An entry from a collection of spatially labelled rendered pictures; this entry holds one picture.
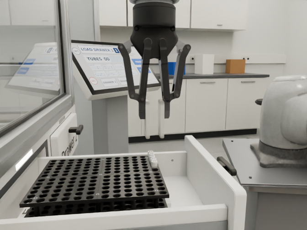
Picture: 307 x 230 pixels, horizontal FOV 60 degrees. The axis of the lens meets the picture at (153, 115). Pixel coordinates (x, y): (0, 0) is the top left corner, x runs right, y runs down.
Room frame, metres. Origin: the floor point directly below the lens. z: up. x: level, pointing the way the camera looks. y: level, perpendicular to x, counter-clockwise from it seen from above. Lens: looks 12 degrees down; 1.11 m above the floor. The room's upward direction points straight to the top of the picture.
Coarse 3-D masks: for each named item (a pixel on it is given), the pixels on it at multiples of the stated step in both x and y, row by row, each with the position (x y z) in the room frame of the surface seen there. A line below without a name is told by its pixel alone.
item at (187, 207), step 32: (160, 160) 0.58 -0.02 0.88; (192, 192) 0.51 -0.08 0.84; (0, 224) 0.31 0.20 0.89; (32, 224) 0.32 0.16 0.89; (64, 224) 0.32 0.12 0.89; (96, 224) 0.33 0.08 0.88; (128, 224) 0.33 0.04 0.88; (160, 224) 0.34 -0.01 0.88; (192, 224) 0.34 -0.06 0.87; (224, 224) 0.35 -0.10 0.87
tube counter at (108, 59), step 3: (105, 57) 1.36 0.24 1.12; (108, 57) 1.38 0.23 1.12; (111, 57) 1.39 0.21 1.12; (114, 57) 1.41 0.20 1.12; (117, 57) 1.43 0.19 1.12; (120, 57) 1.44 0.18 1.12; (105, 60) 1.34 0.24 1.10; (108, 60) 1.36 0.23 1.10; (111, 60) 1.38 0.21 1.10; (114, 60) 1.39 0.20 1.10; (117, 60) 1.41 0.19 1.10; (120, 60) 1.43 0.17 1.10
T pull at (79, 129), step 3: (81, 126) 0.77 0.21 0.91; (69, 129) 0.74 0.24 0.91; (72, 129) 0.74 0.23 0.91; (75, 129) 0.74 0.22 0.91; (78, 129) 0.73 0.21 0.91; (81, 129) 0.75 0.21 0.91; (69, 132) 0.74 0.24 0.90; (72, 132) 0.74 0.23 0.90; (75, 132) 0.74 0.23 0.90; (78, 132) 0.72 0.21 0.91
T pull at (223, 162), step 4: (220, 160) 0.50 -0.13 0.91; (224, 160) 0.49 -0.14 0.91; (220, 164) 0.48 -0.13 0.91; (224, 164) 0.48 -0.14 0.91; (228, 164) 0.47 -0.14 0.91; (224, 168) 0.47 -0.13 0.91; (228, 168) 0.46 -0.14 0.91; (232, 168) 0.45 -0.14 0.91; (228, 172) 0.46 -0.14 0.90; (232, 172) 0.45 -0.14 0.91; (236, 172) 0.45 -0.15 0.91
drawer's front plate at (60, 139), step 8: (64, 120) 0.77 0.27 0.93; (72, 120) 0.81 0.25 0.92; (64, 128) 0.69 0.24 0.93; (56, 136) 0.61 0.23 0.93; (64, 136) 0.68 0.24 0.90; (72, 136) 0.79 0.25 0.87; (56, 144) 0.61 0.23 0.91; (64, 144) 0.68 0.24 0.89; (72, 144) 0.79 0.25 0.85; (56, 152) 0.61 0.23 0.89; (64, 152) 0.67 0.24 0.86; (72, 152) 0.78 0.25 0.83
